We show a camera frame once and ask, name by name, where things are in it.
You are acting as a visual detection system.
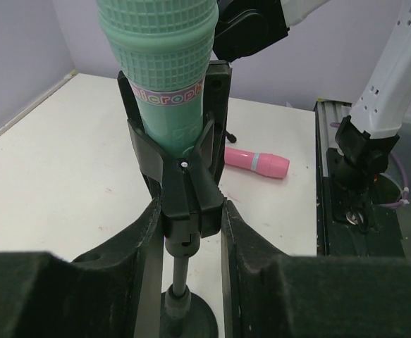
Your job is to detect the black tripod microphone stand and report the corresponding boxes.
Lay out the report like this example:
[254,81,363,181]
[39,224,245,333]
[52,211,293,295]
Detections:
[226,132,237,144]

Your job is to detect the teal toy microphone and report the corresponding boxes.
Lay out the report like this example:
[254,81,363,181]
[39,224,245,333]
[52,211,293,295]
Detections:
[97,1,219,158]

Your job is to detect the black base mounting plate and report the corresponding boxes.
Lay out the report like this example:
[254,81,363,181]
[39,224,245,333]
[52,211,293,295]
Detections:
[314,100,407,258]

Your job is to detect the pink toy microphone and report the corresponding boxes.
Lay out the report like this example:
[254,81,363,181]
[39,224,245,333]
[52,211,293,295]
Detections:
[224,147,290,179]

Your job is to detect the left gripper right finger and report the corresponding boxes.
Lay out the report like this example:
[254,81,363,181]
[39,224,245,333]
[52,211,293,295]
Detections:
[221,201,411,337]

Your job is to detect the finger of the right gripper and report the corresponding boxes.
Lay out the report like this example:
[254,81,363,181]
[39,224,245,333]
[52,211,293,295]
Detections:
[117,70,160,197]
[201,61,232,183]

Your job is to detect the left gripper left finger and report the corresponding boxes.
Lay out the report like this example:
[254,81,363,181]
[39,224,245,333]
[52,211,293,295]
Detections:
[0,199,163,337]

